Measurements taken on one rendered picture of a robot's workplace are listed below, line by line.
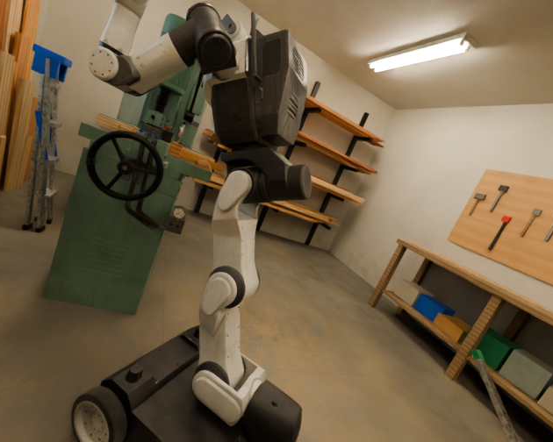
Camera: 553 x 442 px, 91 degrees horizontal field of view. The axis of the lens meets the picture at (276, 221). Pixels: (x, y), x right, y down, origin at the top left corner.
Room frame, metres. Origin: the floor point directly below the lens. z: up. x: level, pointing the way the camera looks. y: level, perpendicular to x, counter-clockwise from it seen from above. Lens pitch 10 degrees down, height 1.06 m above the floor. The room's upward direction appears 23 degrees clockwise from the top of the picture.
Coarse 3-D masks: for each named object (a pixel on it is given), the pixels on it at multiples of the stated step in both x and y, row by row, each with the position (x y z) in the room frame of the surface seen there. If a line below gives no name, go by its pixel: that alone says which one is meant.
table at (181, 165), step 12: (84, 132) 1.20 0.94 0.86; (96, 132) 1.22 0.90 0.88; (108, 144) 1.24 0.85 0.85; (120, 144) 1.25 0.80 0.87; (132, 156) 1.19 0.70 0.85; (144, 156) 1.21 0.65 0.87; (168, 156) 1.32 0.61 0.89; (180, 168) 1.35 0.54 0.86; (192, 168) 1.37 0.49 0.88; (204, 180) 1.39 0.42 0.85
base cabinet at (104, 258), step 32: (96, 192) 1.24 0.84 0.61; (64, 224) 1.21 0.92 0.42; (96, 224) 1.25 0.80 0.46; (128, 224) 1.30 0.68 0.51; (160, 224) 1.35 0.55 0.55; (64, 256) 1.22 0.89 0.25; (96, 256) 1.26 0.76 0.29; (128, 256) 1.31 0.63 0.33; (64, 288) 1.23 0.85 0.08; (96, 288) 1.28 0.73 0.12; (128, 288) 1.33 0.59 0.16
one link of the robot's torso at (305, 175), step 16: (224, 160) 0.92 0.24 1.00; (240, 160) 1.02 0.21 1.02; (256, 160) 0.88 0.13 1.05; (272, 160) 0.86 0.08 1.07; (288, 160) 0.96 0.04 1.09; (272, 176) 0.85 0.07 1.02; (288, 176) 0.85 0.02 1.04; (304, 176) 0.85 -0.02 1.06; (272, 192) 0.87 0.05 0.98; (288, 192) 0.85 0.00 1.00; (304, 192) 0.84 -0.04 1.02
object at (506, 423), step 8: (472, 352) 1.55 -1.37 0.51; (480, 352) 1.55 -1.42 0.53; (480, 360) 1.50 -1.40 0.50; (480, 368) 1.48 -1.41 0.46; (488, 376) 1.45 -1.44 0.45; (488, 384) 1.43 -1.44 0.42; (488, 392) 1.41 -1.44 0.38; (496, 392) 1.41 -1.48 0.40; (496, 400) 1.37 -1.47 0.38; (496, 408) 1.36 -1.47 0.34; (504, 408) 1.36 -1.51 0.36; (504, 416) 1.32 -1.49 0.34; (504, 424) 1.30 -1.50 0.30; (512, 424) 1.32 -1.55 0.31; (512, 432) 1.28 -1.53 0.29; (512, 440) 1.26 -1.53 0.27
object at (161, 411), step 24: (192, 336) 1.11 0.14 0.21; (144, 360) 0.90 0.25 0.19; (168, 360) 0.95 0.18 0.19; (192, 360) 1.01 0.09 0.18; (120, 384) 0.76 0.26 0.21; (144, 384) 0.80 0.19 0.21; (168, 384) 0.87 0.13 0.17; (240, 384) 1.00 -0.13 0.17; (264, 384) 0.84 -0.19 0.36; (144, 408) 0.75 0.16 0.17; (168, 408) 0.78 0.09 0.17; (192, 408) 0.82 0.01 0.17; (264, 408) 0.77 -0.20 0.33; (288, 408) 0.78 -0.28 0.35; (144, 432) 0.70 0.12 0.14; (168, 432) 0.71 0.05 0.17; (192, 432) 0.74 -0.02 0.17; (216, 432) 0.77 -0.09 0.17; (240, 432) 0.80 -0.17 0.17; (264, 432) 0.74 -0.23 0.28; (288, 432) 0.74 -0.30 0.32
